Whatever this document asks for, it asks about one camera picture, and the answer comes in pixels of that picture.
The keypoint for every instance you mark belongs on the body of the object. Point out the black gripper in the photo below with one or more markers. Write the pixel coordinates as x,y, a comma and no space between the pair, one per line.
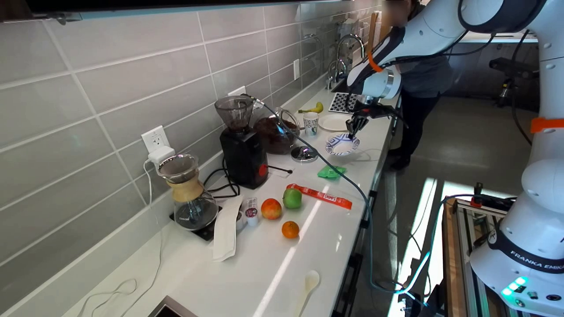
370,109

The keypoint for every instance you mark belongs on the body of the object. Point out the blue patterned white bowl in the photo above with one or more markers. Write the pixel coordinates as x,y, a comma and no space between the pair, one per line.
340,146

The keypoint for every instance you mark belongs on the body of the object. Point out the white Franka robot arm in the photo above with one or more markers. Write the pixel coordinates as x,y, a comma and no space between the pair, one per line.
539,204

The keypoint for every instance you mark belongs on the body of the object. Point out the large white plate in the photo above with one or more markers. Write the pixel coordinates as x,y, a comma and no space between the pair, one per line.
331,123

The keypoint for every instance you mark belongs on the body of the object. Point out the glass pour-over coffee maker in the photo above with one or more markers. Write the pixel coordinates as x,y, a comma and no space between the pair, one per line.
190,204

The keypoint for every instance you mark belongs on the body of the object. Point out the black white calibration checkerboard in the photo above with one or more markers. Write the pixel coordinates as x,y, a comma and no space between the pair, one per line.
338,102

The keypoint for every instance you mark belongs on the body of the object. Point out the yellow banana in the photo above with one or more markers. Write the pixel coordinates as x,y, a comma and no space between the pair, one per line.
315,108

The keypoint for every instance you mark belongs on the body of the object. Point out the patterned paper cup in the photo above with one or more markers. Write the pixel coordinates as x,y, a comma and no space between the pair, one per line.
310,123

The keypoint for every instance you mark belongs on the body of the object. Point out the green cloth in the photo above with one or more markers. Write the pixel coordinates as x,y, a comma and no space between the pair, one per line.
329,173

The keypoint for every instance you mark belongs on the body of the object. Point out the round metal jar lid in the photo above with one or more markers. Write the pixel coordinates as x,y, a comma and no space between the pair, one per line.
303,153

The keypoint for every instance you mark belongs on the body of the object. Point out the person in grey shirt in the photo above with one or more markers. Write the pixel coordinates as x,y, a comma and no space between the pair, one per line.
423,76

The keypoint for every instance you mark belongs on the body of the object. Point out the glass jar of coffee beans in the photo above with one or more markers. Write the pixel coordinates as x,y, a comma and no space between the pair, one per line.
273,136

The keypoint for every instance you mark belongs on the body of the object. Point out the black spoon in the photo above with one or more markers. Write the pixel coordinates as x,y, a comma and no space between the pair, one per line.
278,169

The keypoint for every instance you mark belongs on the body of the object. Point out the green apple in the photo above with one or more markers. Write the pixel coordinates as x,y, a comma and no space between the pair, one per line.
292,199

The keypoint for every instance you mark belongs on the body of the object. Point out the wooden cutting board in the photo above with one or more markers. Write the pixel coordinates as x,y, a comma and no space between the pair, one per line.
379,28

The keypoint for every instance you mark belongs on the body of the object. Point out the black coffee grinder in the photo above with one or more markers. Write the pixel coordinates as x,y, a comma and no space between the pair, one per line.
243,159

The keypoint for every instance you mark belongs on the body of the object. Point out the small orange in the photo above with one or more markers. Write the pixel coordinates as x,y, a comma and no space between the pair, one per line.
289,229

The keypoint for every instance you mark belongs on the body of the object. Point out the small white pod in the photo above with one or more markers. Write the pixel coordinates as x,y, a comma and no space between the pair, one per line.
250,211

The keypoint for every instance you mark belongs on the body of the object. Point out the grey base cabinet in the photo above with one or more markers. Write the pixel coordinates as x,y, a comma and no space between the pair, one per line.
352,275

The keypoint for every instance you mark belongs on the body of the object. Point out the white spoon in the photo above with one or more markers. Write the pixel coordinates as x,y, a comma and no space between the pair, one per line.
310,278

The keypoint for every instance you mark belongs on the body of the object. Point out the white towel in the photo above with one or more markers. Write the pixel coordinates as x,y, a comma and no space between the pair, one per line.
225,234

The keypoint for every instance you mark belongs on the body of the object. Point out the black kitchen scale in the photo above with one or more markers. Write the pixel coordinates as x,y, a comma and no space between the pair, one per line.
204,233

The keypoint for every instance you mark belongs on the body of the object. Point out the dark upper cabinet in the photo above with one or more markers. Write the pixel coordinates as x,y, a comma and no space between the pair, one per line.
116,4

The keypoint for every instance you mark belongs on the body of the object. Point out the white light switch plate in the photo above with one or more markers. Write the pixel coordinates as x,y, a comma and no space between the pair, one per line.
296,69

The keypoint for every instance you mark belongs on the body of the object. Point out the wall outlet with white adapter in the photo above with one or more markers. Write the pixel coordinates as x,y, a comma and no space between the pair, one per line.
153,141

